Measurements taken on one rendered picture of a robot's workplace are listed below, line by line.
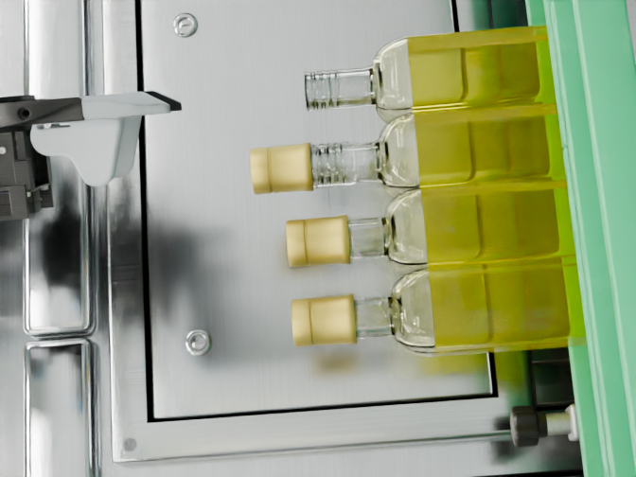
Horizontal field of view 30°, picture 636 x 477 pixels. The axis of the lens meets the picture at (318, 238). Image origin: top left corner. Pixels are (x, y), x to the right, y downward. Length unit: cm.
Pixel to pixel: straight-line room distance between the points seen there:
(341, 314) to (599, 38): 25
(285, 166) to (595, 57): 24
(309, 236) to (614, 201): 22
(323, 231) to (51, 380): 28
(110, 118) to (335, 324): 21
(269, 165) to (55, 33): 30
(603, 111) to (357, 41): 35
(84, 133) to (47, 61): 30
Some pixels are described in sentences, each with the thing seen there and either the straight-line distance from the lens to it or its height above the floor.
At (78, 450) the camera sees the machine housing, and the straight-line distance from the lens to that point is 99.
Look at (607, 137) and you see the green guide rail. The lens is 74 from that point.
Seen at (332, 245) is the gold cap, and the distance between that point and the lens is 83.
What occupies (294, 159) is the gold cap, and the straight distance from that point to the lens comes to 85.
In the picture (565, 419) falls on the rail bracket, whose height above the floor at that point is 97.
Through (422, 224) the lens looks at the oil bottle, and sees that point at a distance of 82.
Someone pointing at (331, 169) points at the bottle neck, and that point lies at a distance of 85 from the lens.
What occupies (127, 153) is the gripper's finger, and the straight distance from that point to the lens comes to 85.
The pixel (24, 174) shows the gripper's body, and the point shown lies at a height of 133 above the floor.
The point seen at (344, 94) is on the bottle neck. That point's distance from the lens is 87.
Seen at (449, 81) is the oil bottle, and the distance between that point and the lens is 86.
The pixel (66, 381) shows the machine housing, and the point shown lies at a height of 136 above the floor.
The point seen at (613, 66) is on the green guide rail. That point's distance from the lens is 76.
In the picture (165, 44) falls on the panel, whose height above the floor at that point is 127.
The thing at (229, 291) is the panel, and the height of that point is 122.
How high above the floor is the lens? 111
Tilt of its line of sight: 2 degrees up
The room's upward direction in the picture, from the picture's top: 94 degrees counter-clockwise
